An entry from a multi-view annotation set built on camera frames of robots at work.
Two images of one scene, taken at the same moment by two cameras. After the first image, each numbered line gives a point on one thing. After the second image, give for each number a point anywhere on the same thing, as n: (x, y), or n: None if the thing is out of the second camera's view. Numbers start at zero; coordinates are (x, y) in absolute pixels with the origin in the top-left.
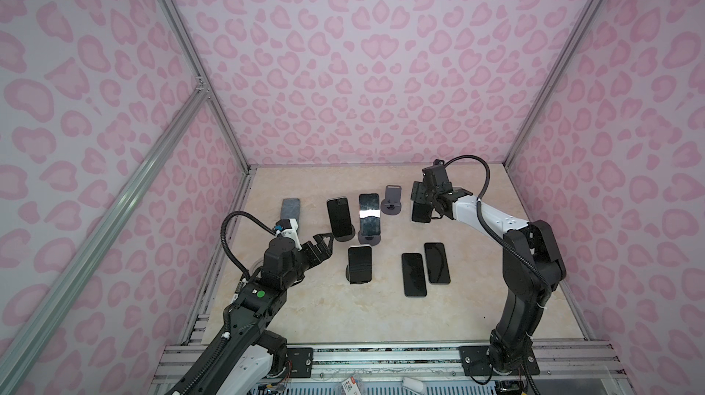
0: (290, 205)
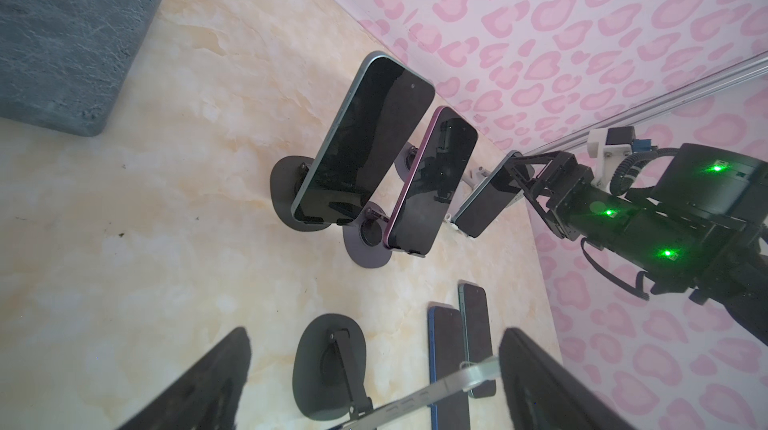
0: (71, 22)
